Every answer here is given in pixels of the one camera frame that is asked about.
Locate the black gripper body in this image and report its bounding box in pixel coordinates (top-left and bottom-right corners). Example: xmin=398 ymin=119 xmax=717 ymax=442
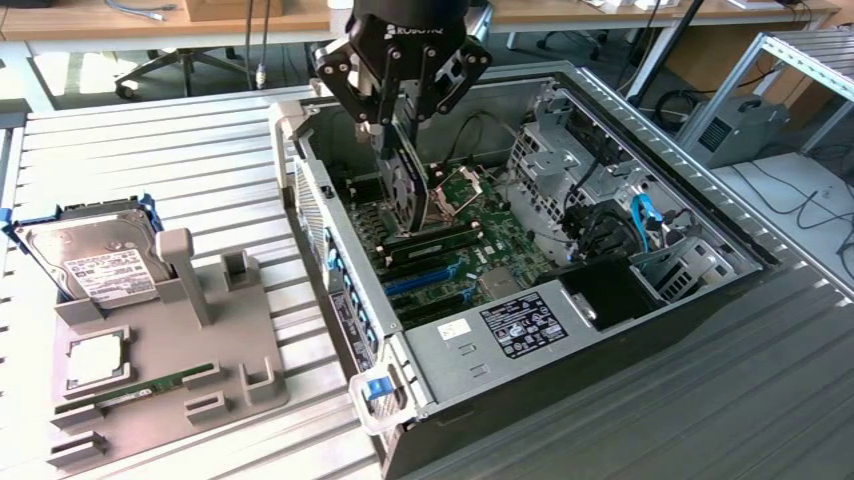
xmin=343 ymin=0 xmax=473 ymax=51

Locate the long black expansion slot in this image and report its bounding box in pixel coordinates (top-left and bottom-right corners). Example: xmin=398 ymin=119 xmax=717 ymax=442
xmin=398 ymin=300 xmax=469 ymax=325
xmin=392 ymin=292 xmax=464 ymax=315
xmin=385 ymin=258 xmax=462 ymax=284

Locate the metal disk bay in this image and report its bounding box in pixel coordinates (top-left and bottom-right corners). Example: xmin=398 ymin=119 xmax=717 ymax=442
xmin=626 ymin=235 xmax=740 ymax=307
xmin=506 ymin=122 xmax=588 ymax=202

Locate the black looped wire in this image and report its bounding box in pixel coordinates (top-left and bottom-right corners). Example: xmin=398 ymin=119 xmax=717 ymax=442
xmin=449 ymin=113 xmax=521 ymax=169

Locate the green RAM stick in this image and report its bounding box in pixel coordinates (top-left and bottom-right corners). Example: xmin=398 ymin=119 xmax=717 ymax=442
xmin=53 ymin=362 xmax=221 ymax=415

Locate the grey network cable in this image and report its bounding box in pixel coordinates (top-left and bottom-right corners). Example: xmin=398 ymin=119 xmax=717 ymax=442
xmin=105 ymin=0 xmax=181 ymax=22

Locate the green graphics card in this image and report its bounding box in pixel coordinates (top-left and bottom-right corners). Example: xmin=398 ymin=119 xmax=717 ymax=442
xmin=370 ymin=82 xmax=433 ymax=240

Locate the metal socket cover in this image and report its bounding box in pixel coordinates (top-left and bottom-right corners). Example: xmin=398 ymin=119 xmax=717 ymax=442
xmin=430 ymin=166 xmax=488 ymax=217

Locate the green motherboard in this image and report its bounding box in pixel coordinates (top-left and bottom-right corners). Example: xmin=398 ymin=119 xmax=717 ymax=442
xmin=337 ymin=167 xmax=573 ymax=331

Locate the grey power supply unit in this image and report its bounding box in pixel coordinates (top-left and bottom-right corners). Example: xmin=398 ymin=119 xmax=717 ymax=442
xmin=398 ymin=279 xmax=597 ymax=407

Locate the open PC case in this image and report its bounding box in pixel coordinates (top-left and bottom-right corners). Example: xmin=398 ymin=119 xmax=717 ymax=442
xmin=266 ymin=59 xmax=788 ymax=480

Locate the brown cardboard box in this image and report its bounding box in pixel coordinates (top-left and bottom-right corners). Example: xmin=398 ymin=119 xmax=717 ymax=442
xmin=181 ymin=0 xmax=287 ymax=24

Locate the silver chipset heatsink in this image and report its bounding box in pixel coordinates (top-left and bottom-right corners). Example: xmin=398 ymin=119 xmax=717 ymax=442
xmin=478 ymin=267 xmax=528 ymax=297

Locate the dark RAM stick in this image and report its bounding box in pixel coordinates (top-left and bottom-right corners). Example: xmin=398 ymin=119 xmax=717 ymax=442
xmin=385 ymin=237 xmax=486 ymax=266

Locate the aluminium frame rack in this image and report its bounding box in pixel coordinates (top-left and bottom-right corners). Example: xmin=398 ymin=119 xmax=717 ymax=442
xmin=673 ymin=27 xmax=854 ymax=157

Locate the office chair with star base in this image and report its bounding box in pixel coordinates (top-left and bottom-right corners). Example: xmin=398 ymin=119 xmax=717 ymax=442
xmin=113 ymin=47 xmax=263 ymax=101

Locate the thin hanging cable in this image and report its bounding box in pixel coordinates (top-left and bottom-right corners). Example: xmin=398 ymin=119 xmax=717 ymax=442
xmin=241 ymin=0 xmax=273 ymax=91

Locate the grey machine box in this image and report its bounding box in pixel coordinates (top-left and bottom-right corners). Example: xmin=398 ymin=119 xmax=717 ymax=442
xmin=677 ymin=93 xmax=793 ymax=170

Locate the grey parts rack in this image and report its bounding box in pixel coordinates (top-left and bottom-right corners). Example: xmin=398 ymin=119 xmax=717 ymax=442
xmin=43 ymin=227 xmax=294 ymax=470

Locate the hard drive with blue caddy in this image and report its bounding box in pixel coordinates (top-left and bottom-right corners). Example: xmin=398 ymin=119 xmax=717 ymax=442
xmin=0 ymin=191 xmax=167 ymax=251

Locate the silver hard disk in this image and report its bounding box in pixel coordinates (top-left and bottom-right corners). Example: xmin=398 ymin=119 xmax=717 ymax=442
xmin=13 ymin=208 xmax=166 ymax=309

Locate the black wire bundle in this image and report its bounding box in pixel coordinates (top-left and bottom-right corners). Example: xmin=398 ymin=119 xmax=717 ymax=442
xmin=562 ymin=199 xmax=636 ymax=264

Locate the silver CPU chip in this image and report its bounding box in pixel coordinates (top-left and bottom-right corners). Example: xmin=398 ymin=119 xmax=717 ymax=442
xmin=65 ymin=339 xmax=130 ymax=392

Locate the black office chair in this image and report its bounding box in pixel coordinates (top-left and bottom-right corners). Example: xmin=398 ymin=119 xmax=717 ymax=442
xmin=533 ymin=29 xmax=613 ymax=62

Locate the blue disk wire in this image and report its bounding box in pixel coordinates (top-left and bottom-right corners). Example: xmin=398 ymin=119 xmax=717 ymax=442
xmin=629 ymin=192 xmax=668 ymax=255

